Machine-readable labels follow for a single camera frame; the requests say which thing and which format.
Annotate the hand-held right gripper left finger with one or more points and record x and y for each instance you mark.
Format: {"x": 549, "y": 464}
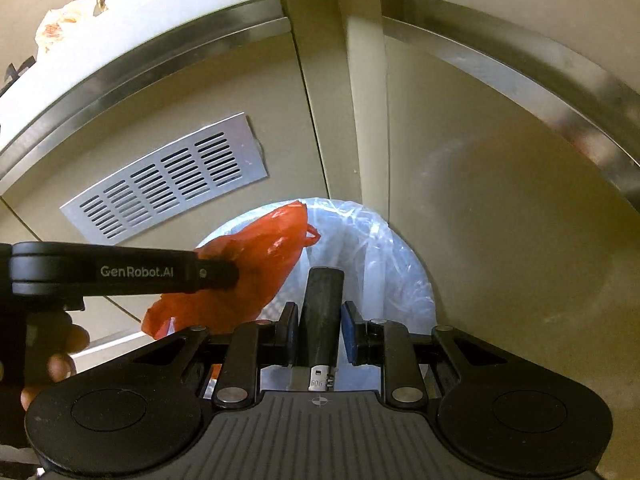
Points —
{"x": 289, "y": 332}

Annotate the wide silver vent grille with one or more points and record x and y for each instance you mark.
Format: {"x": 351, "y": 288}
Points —
{"x": 165, "y": 180}

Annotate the white printed plastic bag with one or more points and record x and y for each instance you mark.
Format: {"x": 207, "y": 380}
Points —
{"x": 65, "y": 22}

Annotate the beige vented cabinet door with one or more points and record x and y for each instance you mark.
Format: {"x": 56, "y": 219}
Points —
{"x": 150, "y": 95}

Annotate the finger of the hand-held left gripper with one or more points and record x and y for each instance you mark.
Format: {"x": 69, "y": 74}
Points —
{"x": 217, "y": 275}

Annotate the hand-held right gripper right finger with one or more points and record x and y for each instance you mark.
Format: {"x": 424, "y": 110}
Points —
{"x": 352, "y": 332}

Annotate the white trash bin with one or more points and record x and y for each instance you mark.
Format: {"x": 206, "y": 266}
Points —
{"x": 235, "y": 230}

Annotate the person's left hand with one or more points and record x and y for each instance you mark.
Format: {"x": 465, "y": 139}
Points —
{"x": 76, "y": 340}

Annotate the orange plastic bag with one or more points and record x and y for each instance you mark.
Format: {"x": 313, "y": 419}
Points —
{"x": 270, "y": 260}

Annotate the clear bin liner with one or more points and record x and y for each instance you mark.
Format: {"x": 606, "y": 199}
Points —
{"x": 390, "y": 270}

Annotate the beige plain cabinet door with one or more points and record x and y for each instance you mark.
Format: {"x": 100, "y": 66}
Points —
{"x": 500, "y": 185}

